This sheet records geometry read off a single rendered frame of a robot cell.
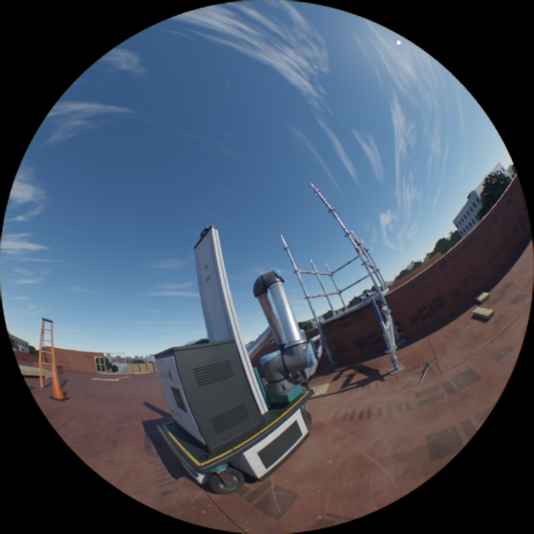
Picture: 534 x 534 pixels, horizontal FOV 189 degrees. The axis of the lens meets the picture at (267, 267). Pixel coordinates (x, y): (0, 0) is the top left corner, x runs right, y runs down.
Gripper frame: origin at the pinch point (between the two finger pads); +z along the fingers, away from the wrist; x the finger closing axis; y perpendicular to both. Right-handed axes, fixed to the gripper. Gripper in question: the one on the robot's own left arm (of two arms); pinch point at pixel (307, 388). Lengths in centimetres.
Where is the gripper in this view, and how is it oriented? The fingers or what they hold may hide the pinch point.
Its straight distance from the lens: 185.9
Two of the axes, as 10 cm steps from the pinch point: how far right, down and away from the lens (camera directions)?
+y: 5.3, -2.9, 8.0
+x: -6.2, 5.1, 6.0
